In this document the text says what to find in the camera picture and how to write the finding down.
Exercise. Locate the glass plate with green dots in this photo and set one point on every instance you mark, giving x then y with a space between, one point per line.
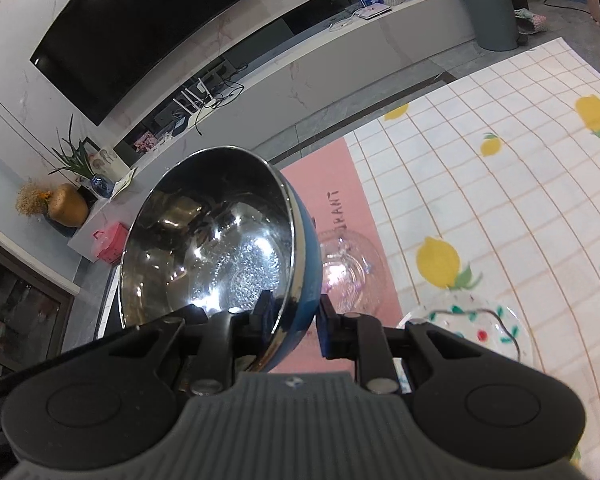
480 327

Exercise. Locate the black television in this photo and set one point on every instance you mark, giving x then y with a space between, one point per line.
135 30

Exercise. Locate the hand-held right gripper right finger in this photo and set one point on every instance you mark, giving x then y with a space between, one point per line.
325 331

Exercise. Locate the white router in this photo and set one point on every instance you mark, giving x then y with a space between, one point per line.
192 95

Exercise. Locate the lemon print checked tablecloth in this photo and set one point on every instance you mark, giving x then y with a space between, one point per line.
505 170

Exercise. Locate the pink tablet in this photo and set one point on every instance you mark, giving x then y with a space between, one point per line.
375 11

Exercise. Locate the dried flower bunch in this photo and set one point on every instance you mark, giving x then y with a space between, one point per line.
30 199

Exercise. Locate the pink plastic basket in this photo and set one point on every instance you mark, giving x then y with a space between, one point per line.
111 245

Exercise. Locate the blue steel bowl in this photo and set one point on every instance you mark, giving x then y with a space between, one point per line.
215 240

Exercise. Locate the grey trash bin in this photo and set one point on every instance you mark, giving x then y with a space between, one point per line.
487 7

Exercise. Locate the dark glass door cabinet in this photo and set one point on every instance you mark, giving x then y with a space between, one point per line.
20 305

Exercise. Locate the white marble television cabinet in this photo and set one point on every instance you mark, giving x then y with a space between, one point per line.
340 45

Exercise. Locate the picture frame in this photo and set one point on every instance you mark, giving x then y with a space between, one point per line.
146 141

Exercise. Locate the plant in blue white pot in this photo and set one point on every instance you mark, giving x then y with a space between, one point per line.
87 165

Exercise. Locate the gold vase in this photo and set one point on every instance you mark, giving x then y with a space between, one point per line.
69 206

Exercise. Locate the pair of patterned slippers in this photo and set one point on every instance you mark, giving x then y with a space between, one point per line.
530 21

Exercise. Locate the clear glass bowl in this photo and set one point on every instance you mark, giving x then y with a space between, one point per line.
347 270

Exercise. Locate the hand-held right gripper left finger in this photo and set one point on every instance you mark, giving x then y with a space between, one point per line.
263 312

